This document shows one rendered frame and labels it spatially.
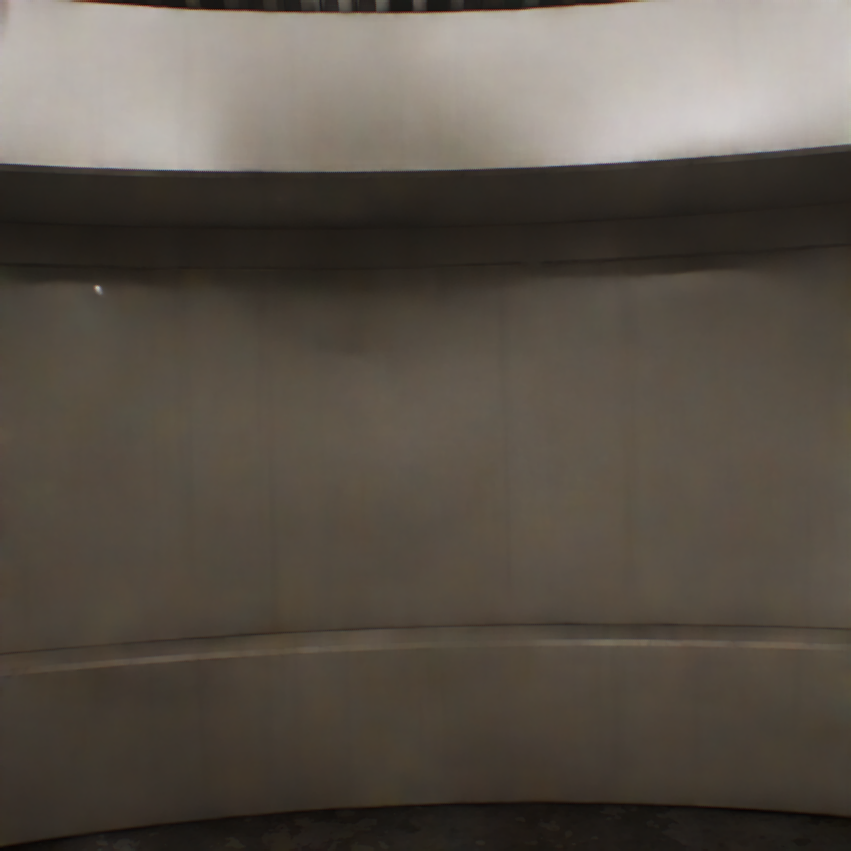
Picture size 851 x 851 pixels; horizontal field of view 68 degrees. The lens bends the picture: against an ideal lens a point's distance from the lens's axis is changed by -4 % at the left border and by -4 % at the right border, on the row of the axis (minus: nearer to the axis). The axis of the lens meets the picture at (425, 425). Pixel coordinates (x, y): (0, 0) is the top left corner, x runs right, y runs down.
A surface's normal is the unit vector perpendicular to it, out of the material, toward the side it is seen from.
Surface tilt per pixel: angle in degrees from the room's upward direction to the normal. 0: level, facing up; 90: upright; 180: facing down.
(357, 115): 90
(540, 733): 90
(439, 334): 90
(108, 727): 90
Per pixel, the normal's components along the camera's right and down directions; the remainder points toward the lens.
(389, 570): 0.06, 0.00
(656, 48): -0.18, 0.00
